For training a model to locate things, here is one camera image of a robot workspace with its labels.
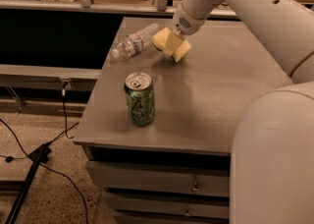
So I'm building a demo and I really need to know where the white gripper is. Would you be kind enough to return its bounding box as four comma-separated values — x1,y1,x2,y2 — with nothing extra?
163,2,207,56

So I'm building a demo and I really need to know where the yellow sponge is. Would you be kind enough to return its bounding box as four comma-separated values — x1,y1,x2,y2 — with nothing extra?
152,28,191,63

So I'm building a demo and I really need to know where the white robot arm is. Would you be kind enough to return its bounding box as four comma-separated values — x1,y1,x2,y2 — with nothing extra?
173,0,314,224

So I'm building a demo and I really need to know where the clear plastic water bottle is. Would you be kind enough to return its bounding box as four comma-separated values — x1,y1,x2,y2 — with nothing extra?
111,23,159,59

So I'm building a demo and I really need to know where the green soda can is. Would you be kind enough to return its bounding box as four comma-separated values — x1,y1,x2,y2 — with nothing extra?
124,72,155,126

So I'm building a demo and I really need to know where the grey drawer cabinet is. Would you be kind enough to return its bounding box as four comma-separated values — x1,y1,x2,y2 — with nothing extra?
73,17,295,224

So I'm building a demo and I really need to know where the black metal floor bar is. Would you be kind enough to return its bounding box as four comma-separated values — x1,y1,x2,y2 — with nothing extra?
5,144,51,224

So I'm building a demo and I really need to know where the grey metal rail frame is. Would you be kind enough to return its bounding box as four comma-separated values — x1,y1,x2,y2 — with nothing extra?
0,0,306,22

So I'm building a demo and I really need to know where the top drawer metal handle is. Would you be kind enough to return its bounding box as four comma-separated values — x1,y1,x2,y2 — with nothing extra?
190,182,201,194

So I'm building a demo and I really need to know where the drawer metal handle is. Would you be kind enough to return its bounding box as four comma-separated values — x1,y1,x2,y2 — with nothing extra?
190,182,201,194
183,208,191,217

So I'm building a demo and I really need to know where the middle drawer metal handle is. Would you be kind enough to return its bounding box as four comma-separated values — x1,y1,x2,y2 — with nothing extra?
183,208,191,217

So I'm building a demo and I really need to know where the black floor cable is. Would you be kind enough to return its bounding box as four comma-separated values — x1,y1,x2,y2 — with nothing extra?
0,80,89,224

